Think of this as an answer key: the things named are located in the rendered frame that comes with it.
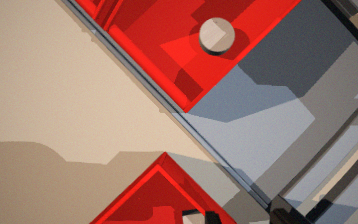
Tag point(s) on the grey block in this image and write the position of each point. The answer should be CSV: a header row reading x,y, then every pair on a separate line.
x,y
193,216

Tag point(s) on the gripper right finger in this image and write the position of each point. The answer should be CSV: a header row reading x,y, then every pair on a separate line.
x,y
281,216

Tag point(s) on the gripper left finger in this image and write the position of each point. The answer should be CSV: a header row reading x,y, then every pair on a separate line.
x,y
212,218

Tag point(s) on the red open-front bin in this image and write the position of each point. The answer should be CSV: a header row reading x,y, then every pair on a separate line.
x,y
99,10
167,31
169,190

